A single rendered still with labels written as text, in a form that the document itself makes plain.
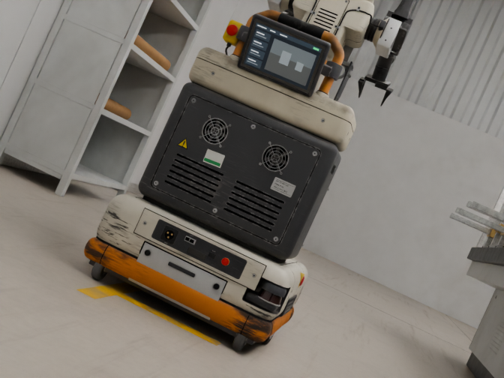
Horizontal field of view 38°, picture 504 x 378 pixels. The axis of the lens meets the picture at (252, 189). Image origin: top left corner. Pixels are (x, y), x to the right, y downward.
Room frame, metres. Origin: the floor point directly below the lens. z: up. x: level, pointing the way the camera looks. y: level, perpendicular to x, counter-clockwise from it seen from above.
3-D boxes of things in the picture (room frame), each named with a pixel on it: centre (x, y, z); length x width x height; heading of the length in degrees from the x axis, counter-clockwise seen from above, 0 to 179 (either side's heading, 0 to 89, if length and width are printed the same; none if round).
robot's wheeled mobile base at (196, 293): (2.52, 0.03, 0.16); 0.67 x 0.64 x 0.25; 169
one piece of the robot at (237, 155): (2.43, 0.05, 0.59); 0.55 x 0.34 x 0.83; 79
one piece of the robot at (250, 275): (2.19, 0.07, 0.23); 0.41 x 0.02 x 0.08; 79
